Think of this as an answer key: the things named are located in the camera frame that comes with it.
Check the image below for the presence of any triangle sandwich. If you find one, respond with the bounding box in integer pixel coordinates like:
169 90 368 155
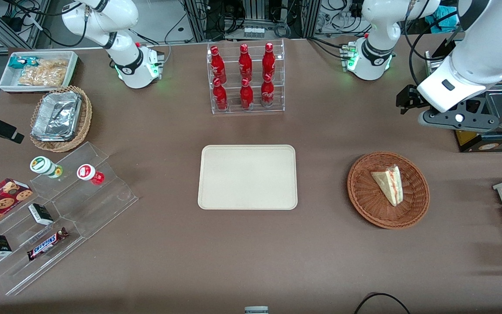
370 164 404 207

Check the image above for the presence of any aluminium foil tray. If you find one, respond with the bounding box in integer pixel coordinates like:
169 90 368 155
31 90 82 142

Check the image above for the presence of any light wicker basket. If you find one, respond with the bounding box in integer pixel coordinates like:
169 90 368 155
29 85 93 153

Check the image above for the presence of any brown wicker basket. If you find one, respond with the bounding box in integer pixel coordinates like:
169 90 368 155
347 151 431 230

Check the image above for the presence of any beige plastic tray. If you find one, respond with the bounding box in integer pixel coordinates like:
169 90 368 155
197 144 298 211

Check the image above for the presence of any black hot food showcase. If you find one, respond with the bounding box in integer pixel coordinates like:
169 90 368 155
424 26 502 153

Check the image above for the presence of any white rectangular snack bin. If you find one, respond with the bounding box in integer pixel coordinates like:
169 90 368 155
0 51 79 94

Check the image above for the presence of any green-lidded white cup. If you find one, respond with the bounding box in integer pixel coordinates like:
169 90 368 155
30 156 64 179

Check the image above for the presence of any teal snack packet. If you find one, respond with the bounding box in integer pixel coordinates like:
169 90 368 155
7 56 39 69

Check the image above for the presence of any clear bag of crackers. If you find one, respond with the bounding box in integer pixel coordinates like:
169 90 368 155
17 58 69 87

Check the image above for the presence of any red-lidded white cup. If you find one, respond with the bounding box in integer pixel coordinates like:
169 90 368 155
76 164 105 186

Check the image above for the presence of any snickers chocolate bar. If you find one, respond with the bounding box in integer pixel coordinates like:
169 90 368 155
26 227 70 262

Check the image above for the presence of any clear acrylic stepped display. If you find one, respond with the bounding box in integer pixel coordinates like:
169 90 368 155
0 141 139 297

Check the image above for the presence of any clear acrylic bottle rack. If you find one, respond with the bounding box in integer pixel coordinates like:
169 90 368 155
207 39 285 115

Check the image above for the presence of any red cola bottle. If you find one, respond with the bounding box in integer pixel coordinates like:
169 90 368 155
260 73 275 108
212 78 229 111
238 43 253 82
210 45 227 83
239 78 254 110
262 42 276 80

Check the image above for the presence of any black floor cable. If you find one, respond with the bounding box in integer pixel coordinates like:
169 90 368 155
354 292 411 314

